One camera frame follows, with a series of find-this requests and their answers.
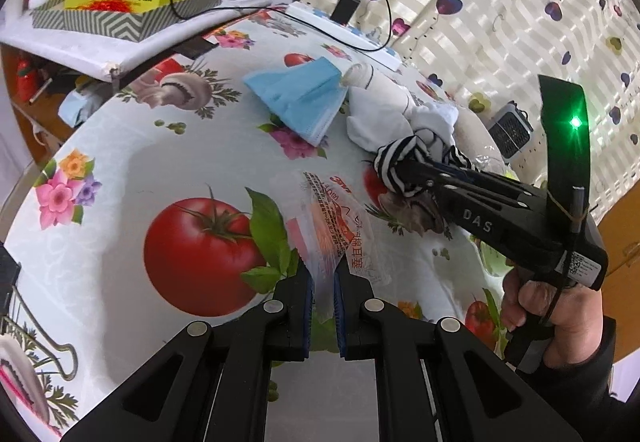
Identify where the black white striped cloth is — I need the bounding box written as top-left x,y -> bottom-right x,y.
373,135 -> 475,198

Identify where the white grey sock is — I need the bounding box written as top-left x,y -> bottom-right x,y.
408,100 -> 459,161

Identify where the clear red printed packet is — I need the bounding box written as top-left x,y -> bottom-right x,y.
274,171 -> 390,323

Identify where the blue face masks stack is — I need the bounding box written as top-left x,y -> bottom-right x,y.
243,57 -> 347,146

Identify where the beige bandage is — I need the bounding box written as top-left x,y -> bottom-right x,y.
342,64 -> 416,113

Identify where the person's right hand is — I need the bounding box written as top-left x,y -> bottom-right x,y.
501,269 -> 603,368

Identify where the clear bag of beige cloth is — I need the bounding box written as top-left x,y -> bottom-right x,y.
454,107 -> 506,175

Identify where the small grey fan heater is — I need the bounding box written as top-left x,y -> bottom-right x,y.
488,100 -> 534,163

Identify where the white power strip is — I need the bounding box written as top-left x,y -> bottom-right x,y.
285,2 -> 402,71

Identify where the heart print curtain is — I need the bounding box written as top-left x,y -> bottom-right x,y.
303,0 -> 639,219

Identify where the black charger plug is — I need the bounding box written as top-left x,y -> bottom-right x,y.
329,0 -> 360,26

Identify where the vegetable print tablecloth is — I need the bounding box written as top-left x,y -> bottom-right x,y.
1,12 -> 502,441

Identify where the white side shelf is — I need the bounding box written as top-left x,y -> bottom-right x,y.
0,0 -> 327,84

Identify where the chevron pattern tray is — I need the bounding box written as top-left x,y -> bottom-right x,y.
32,0 -> 222,42

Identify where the black charger cable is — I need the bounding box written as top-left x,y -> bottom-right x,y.
168,0 -> 394,54

